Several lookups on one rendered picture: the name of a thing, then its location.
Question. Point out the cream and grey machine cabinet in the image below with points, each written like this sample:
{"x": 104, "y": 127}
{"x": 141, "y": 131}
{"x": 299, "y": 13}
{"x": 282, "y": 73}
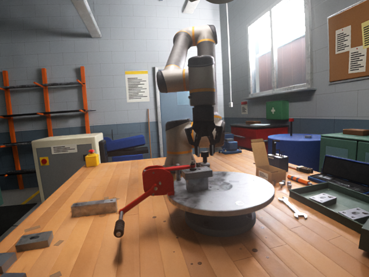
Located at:
{"x": 62, "y": 163}

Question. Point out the open cardboard box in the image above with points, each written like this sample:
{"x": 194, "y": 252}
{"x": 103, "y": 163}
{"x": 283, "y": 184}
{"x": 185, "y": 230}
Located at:
{"x": 266, "y": 163}

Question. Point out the grey fixture block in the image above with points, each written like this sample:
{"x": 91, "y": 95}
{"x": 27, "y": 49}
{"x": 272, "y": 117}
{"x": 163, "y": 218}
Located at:
{"x": 197, "y": 178}

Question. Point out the black plunger knob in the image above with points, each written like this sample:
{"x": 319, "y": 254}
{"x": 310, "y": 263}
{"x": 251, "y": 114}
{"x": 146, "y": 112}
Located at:
{"x": 205, "y": 155}

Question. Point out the black post with red cap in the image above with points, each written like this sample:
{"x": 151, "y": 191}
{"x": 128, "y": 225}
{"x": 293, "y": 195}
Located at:
{"x": 291, "y": 127}

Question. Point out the cork notice board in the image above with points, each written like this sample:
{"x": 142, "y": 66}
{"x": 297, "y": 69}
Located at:
{"x": 348, "y": 43}

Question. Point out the grey square plate with hole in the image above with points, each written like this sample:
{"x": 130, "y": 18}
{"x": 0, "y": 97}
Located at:
{"x": 323, "y": 198}
{"x": 355, "y": 213}

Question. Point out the blue and black machine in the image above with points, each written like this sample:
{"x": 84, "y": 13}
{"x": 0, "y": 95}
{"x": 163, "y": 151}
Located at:
{"x": 125, "y": 148}

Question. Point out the small white wall sign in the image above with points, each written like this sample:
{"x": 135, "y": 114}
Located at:
{"x": 244, "y": 107}

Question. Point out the open blue tool case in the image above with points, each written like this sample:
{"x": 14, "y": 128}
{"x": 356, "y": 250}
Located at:
{"x": 343, "y": 173}

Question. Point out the ceiling lamp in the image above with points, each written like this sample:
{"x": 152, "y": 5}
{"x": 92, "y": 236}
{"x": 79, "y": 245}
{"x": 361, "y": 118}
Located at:
{"x": 220, "y": 1}

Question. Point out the green parts tray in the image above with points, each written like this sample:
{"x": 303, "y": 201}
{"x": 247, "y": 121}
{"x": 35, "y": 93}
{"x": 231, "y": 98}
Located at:
{"x": 331, "y": 202}

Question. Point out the grey round turntable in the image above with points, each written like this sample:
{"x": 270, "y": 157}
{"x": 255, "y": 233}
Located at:
{"x": 227, "y": 193}

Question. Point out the yellow emergency stop box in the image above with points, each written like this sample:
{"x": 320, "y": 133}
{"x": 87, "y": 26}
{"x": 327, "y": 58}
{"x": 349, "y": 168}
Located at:
{"x": 92, "y": 158}

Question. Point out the dark grey turntable base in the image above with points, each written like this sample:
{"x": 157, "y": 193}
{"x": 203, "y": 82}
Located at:
{"x": 220, "y": 222}

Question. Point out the window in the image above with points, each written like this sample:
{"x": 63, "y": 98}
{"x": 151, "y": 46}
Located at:
{"x": 279, "y": 49}

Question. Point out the blue drum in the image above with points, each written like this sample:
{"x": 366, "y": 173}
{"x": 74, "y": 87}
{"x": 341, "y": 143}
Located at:
{"x": 297, "y": 148}

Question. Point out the blue bench vise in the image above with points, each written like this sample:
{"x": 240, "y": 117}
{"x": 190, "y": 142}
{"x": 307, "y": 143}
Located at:
{"x": 230, "y": 145}

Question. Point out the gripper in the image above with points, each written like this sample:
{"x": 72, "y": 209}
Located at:
{"x": 202, "y": 119}

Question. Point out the brown flat tray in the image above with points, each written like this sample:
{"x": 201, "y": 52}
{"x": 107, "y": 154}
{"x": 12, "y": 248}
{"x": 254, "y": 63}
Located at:
{"x": 254, "y": 122}

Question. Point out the orange cantilever rack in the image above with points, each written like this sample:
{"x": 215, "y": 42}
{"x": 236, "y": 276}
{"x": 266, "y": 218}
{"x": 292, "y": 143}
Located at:
{"x": 43, "y": 115}

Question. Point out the grey steel rest bar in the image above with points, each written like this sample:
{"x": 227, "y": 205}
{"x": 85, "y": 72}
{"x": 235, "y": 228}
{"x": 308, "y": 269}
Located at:
{"x": 92, "y": 208}

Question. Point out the grey steel block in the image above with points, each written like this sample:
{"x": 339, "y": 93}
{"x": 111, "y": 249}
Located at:
{"x": 6, "y": 261}

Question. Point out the white conduit pipe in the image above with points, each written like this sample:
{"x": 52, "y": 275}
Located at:
{"x": 229, "y": 54}

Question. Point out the red tool cabinet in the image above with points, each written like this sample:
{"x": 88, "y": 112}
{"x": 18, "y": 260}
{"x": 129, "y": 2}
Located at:
{"x": 259, "y": 134}

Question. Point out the green first aid box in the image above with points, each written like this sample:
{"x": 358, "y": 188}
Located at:
{"x": 277, "y": 109}

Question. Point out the grey slotted steel plate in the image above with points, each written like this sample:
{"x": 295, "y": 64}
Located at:
{"x": 111, "y": 199}

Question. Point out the silver open end wrench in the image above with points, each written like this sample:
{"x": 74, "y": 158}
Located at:
{"x": 292, "y": 210}

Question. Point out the brown wooden block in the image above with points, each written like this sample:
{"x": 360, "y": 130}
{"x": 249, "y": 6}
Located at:
{"x": 356, "y": 131}

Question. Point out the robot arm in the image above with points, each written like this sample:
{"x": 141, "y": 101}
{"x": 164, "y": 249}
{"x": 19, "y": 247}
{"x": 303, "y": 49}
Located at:
{"x": 184, "y": 78}

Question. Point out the green cabinet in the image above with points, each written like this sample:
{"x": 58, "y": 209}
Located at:
{"x": 343, "y": 148}

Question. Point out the white and yellow wall notice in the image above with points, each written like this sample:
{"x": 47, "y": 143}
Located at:
{"x": 137, "y": 86}

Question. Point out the red toggle clamp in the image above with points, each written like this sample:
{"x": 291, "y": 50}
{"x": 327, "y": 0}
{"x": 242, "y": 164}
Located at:
{"x": 157, "y": 184}

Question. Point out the grey steel plate with hole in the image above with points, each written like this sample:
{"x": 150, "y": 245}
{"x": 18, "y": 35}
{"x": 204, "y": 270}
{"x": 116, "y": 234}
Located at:
{"x": 34, "y": 241}

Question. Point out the black case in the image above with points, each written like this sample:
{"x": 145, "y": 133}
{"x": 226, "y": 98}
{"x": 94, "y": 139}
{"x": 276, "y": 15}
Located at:
{"x": 278, "y": 161}

